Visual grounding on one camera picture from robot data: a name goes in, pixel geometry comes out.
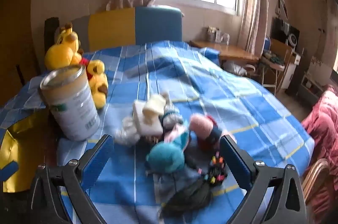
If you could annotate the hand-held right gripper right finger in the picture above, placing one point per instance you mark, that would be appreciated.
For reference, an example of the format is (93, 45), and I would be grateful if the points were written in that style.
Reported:
(235, 160)

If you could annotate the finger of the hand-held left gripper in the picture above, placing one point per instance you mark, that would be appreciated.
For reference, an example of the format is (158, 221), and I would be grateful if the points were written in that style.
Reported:
(8, 171)

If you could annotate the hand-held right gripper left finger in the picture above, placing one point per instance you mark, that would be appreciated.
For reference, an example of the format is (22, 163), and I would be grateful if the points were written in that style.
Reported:
(97, 158)

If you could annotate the gold metal tray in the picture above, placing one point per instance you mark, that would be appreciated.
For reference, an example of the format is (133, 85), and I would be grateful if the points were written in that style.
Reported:
(23, 150)

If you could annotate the white plush toy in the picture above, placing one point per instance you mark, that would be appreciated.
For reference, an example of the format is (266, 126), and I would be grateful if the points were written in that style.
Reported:
(128, 134)

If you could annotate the pink sock with dark band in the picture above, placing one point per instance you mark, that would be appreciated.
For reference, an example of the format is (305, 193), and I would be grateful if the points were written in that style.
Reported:
(202, 123)

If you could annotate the black doll with beads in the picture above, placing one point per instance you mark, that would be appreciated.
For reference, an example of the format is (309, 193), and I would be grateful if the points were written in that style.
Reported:
(190, 192)

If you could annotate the teal plush toy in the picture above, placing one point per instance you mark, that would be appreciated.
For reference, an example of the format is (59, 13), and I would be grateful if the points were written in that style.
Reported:
(166, 158)

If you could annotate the striped sock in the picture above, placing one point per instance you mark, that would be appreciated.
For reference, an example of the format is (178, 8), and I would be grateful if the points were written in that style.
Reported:
(171, 115)

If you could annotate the cream sock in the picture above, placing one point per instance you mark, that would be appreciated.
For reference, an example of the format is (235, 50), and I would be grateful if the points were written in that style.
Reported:
(157, 104)

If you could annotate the white protein powder can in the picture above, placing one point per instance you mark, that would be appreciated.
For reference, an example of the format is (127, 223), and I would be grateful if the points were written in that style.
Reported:
(71, 108)

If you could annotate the blue checked bedsheet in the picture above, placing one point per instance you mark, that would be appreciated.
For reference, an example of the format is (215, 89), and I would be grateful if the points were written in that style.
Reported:
(206, 86)

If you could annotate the wicker chair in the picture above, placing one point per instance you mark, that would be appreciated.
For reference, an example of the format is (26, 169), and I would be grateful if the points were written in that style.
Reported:
(314, 176)

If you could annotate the pink blanket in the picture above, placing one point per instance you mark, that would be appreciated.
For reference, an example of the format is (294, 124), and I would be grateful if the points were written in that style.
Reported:
(324, 121)

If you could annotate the wooden desk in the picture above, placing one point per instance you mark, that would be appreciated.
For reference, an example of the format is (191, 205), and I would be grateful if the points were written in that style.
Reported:
(232, 51)

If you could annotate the yellow giraffe plush toy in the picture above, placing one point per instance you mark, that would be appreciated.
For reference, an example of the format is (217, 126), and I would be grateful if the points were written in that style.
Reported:
(66, 52)

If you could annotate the wooden folding chair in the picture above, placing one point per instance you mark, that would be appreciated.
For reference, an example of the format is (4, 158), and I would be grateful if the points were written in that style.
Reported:
(277, 55)

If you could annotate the clear containers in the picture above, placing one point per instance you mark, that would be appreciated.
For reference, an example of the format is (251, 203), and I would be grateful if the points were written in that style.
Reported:
(216, 34)

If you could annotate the black stereo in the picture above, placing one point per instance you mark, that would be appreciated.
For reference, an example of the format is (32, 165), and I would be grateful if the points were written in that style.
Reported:
(285, 32)

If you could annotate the wooden wardrobe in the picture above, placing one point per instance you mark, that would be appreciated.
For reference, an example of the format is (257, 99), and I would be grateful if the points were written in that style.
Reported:
(15, 28)

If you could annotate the grey yellow blue headboard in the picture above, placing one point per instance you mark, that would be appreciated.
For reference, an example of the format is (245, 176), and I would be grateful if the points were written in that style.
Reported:
(158, 26)

